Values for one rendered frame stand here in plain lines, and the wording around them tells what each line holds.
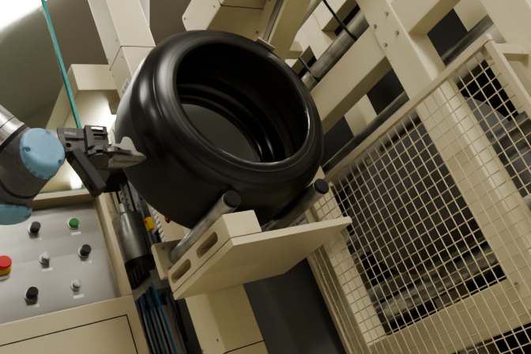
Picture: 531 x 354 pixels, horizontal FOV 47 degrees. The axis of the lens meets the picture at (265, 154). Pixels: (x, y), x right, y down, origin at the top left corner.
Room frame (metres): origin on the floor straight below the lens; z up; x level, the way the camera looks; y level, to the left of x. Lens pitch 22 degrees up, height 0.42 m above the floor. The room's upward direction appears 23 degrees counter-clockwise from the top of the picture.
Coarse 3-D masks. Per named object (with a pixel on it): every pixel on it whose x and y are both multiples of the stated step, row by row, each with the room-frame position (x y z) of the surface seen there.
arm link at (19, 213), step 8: (0, 192) 1.06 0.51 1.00; (0, 200) 1.07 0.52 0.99; (8, 200) 1.07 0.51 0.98; (16, 200) 1.08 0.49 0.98; (24, 200) 1.09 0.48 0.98; (0, 208) 1.07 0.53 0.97; (8, 208) 1.08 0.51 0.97; (16, 208) 1.09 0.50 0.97; (24, 208) 1.10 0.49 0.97; (0, 216) 1.10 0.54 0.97; (8, 216) 1.11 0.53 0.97; (16, 216) 1.11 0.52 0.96; (24, 216) 1.13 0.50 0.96; (0, 224) 1.14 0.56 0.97; (8, 224) 1.14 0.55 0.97
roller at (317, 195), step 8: (312, 184) 1.52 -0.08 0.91; (320, 184) 1.51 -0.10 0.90; (304, 192) 1.55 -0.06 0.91; (312, 192) 1.52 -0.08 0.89; (320, 192) 1.51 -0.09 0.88; (296, 200) 1.58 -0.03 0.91; (304, 200) 1.55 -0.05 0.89; (312, 200) 1.54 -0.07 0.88; (288, 208) 1.61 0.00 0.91; (296, 208) 1.59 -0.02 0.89; (304, 208) 1.58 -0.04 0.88; (280, 216) 1.65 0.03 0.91; (288, 216) 1.62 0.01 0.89; (296, 216) 1.62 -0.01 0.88; (272, 224) 1.68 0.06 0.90; (280, 224) 1.67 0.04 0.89; (288, 224) 1.67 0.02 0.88
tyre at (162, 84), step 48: (192, 48) 1.35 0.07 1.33; (240, 48) 1.47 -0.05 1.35; (144, 96) 1.28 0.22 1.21; (192, 96) 1.65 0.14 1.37; (240, 96) 1.72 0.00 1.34; (288, 96) 1.66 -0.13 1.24; (144, 144) 1.32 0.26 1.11; (192, 144) 1.30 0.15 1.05; (288, 144) 1.74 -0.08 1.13; (144, 192) 1.43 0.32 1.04; (192, 192) 1.37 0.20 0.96; (240, 192) 1.38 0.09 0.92; (288, 192) 1.48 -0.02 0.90
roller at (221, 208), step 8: (232, 192) 1.34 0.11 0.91; (224, 200) 1.33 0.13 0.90; (232, 200) 1.34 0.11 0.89; (240, 200) 1.35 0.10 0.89; (216, 208) 1.36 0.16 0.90; (224, 208) 1.34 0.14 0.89; (232, 208) 1.34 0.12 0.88; (208, 216) 1.40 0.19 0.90; (216, 216) 1.38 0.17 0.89; (200, 224) 1.44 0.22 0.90; (208, 224) 1.42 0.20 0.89; (192, 232) 1.47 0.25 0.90; (200, 232) 1.45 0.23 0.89; (184, 240) 1.52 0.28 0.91; (192, 240) 1.49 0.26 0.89; (176, 248) 1.56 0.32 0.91; (184, 248) 1.53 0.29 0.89; (176, 256) 1.57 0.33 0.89
